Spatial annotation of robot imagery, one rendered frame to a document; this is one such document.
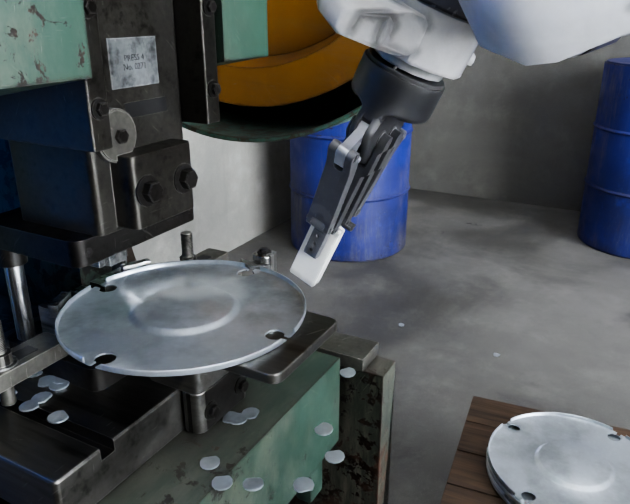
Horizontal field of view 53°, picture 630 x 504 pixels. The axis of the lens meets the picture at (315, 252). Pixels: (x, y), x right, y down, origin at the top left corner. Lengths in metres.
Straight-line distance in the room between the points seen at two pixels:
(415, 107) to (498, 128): 3.44
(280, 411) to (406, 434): 1.06
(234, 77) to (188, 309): 0.44
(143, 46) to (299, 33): 0.35
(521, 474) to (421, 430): 0.72
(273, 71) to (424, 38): 0.53
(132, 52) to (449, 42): 0.35
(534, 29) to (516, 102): 3.53
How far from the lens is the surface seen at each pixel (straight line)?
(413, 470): 1.74
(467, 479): 1.20
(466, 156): 4.04
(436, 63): 0.51
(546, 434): 1.29
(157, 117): 0.75
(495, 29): 0.41
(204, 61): 0.76
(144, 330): 0.73
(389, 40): 0.50
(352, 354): 0.94
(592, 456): 1.26
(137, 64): 0.73
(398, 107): 0.53
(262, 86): 1.02
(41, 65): 0.59
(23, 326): 0.85
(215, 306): 0.76
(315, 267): 0.63
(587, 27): 0.40
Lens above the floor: 1.12
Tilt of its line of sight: 21 degrees down
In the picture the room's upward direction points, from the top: straight up
